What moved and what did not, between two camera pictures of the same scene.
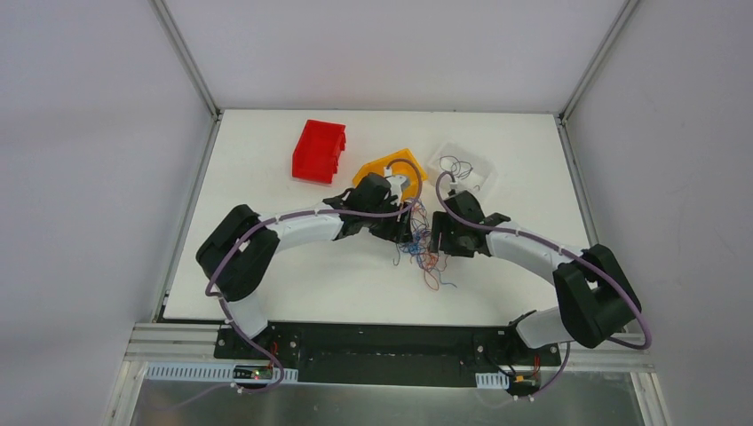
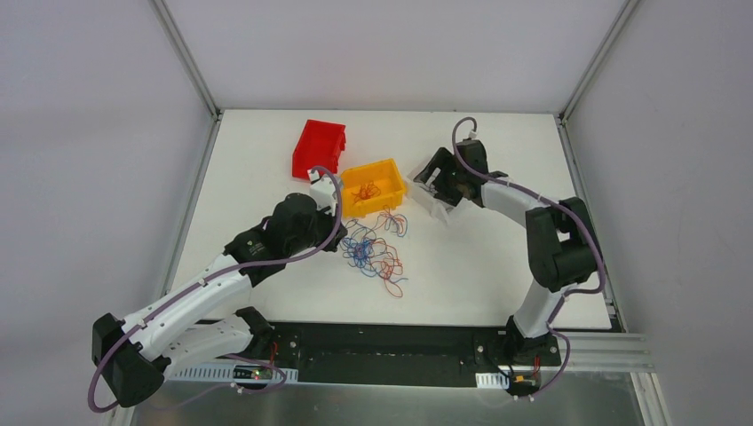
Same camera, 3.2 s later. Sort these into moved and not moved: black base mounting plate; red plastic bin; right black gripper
Moved: right black gripper
Not moved: red plastic bin; black base mounting plate
